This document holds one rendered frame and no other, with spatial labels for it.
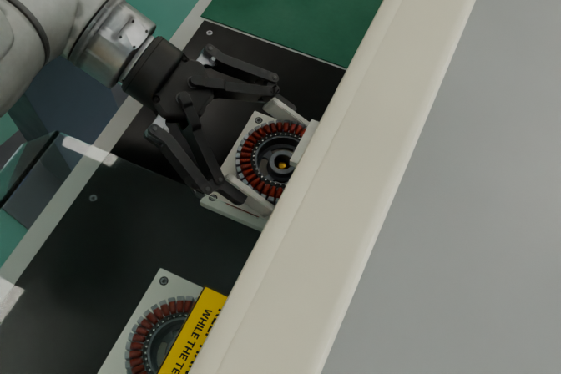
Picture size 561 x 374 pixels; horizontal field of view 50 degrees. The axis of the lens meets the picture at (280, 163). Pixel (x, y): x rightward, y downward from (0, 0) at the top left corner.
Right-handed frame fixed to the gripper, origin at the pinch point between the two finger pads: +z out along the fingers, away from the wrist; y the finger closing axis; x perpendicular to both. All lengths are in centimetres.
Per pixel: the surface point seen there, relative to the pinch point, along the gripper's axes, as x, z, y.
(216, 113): 9.5, -8.5, 5.5
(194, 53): 13.4, -15.4, 13.5
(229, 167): 5.5, -4.0, -1.7
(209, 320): -25.8, -6.3, -25.5
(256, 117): 5.7, -4.3, 6.6
